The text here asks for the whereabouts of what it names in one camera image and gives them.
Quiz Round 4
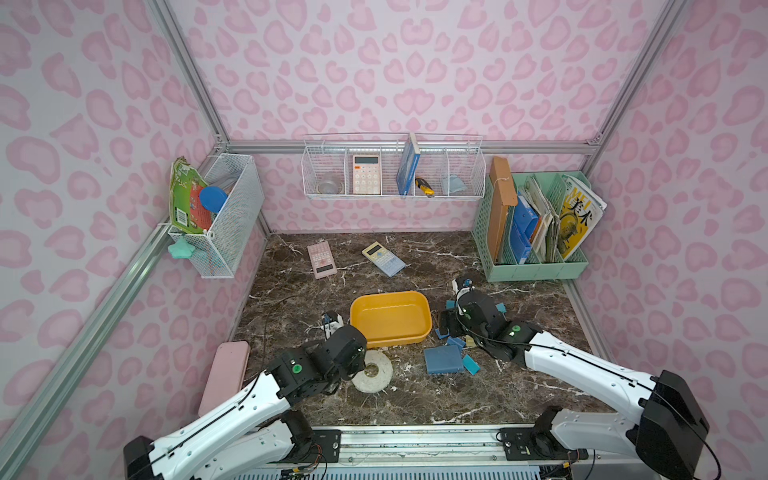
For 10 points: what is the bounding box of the white tape roll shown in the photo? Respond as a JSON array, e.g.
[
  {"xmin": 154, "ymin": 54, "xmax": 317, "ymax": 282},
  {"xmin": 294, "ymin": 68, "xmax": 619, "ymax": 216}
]
[{"xmin": 352, "ymin": 350, "xmax": 393, "ymax": 394}]

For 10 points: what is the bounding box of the yellow plastic storage box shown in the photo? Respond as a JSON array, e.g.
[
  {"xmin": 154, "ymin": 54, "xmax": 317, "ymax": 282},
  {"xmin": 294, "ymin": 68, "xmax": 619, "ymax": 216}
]
[{"xmin": 350, "ymin": 291, "xmax": 433, "ymax": 350}]

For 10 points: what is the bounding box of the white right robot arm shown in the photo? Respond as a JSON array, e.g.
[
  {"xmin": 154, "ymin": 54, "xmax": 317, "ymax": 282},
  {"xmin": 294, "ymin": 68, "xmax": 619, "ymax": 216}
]
[{"xmin": 441, "ymin": 279, "xmax": 712, "ymax": 479}]

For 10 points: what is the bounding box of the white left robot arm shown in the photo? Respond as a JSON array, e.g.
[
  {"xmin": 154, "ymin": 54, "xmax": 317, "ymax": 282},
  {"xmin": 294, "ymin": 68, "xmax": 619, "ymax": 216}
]
[{"xmin": 123, "ymin": 326, "xmax": 367, "ymax": 479}]

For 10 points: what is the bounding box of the teal binder clip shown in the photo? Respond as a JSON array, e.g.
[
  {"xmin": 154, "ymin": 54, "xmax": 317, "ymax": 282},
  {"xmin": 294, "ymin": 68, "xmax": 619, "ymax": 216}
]
[{"xmin": 462, "ymin": 355, "xmax": 481, "ymax": 375}]

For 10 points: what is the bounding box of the pink calculator on table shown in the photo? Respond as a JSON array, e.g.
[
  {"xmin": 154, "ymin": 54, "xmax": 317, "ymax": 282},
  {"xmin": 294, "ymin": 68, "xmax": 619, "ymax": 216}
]
[{"xmin": 307, "ymin": 241, "xmax": 338, "ymax": 280}]

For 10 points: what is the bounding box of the blue folder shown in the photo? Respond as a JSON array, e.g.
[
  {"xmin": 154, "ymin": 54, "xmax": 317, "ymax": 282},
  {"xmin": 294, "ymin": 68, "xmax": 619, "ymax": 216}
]
[{"xmin": 509, "ymin": 195, "xmax": 539, "ymax": 265}]

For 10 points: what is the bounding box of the green plastic file organizer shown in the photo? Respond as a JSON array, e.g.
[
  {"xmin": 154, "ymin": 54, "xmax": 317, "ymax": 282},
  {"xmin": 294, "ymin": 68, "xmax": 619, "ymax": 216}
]
[{"xmin": 472, "ymin": 171, "xmax": 590, "ymax": 283}]

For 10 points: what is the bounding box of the yellow blue calculator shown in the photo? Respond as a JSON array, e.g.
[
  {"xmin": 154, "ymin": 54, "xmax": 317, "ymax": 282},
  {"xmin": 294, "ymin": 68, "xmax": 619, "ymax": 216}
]
[{"xmin": 362, "ymin": 242, "xmax": 406, "ymax": 278}]

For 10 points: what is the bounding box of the pink pencil case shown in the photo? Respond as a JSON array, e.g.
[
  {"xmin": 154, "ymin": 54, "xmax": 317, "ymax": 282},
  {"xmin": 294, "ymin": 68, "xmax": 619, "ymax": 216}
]
[{"xmin": 198, "ymin": 341, "xmax": 250, "ymax": 417}]

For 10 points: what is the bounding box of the brown folder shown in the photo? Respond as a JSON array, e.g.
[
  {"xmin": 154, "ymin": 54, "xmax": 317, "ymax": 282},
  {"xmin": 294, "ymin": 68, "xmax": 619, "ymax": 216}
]
[{"xmin": 487, "ymin": 156, "xmax": 518, "ymax": 263}]

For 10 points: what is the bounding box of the yellow black small tool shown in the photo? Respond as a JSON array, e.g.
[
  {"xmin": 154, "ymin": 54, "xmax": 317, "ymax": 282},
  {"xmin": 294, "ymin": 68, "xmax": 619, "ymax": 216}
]
[{"xmin": 415, "ymin": 177, "xmax": 435, "ymax": 198}]

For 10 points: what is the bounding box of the yellow art magazine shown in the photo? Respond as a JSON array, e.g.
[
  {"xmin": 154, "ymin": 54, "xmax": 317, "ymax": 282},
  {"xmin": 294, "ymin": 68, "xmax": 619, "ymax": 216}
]
[{"xmin": 558, "ymin": 175, "xmax": 607, "ymax": 260}]

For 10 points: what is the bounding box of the blue book in basket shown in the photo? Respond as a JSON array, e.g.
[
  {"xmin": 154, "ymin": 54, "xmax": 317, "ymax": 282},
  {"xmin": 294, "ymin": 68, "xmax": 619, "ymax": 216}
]
[{"xmin": 396, "ymin": 132, "xmax": 421, "ymax": 196}]

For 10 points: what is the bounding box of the clear tape roll in basket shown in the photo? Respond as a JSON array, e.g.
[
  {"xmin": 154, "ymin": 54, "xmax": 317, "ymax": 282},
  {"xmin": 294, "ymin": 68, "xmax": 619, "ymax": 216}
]
[{"xmin": 316, "ymin": 176, "xmax": 345, "ymax": 195}]

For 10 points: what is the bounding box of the pink calculator in basket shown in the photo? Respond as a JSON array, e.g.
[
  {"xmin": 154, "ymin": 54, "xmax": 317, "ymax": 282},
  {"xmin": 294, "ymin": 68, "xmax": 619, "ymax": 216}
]
[{"xmin": 352, "ymin": 154, "xmax": 382, "ymax": 195}]

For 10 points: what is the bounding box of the mint star toy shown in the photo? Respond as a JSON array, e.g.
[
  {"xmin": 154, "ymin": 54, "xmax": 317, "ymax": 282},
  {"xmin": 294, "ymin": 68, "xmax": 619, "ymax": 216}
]
[{"xmin": 167, "ymin": 236, "xmax": 196, "ymax": 260}]

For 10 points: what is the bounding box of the blue round disc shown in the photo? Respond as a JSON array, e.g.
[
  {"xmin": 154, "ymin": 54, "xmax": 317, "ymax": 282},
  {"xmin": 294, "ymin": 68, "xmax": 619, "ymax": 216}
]
[{"xmin": 199, "ymin": 186, "xmax": 228, "ymax": 214}]

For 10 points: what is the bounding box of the green snack package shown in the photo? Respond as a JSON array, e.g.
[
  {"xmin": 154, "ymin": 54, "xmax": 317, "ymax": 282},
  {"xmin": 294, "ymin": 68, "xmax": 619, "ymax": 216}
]
[{"xmin": 169, "ymin": 156, "xmax": 213, "ymax": 234}]

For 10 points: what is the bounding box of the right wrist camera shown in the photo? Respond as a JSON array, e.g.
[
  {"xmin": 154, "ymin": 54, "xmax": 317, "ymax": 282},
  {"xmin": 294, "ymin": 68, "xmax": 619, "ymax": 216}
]
[{"xmin": 452, "ymin": 277, "xmax": 474, "ymax": 299}]

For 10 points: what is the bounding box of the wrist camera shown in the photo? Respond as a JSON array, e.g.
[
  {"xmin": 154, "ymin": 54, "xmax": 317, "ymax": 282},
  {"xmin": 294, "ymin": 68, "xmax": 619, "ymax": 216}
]
[
  {"xmin": 321, "ymin": 311, "xmax": 344, "ymax": 339},
  {"xmin": 452, "ymin": 277, "xmax": 474, "ymax": 299}
]

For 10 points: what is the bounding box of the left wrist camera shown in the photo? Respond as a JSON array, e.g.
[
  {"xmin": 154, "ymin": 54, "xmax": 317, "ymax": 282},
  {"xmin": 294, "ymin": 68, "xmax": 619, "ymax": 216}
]
[{"xmin": 321, "ymin": 311, "xmax": 344, "ymax": 339}]

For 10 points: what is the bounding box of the metal base rail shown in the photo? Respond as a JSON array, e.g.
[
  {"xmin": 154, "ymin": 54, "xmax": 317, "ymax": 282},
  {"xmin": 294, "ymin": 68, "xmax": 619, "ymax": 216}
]
[{"xmin": 240, "ymin": 424, "xmax": 659, "ymax": 479}]

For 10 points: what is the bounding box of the white wire basket left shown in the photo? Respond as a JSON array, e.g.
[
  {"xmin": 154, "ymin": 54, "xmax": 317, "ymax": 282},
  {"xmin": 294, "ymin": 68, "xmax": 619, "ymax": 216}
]
[{"xmin": 169, "ymin": 153, "xmax": 265, "ymax": 279}]

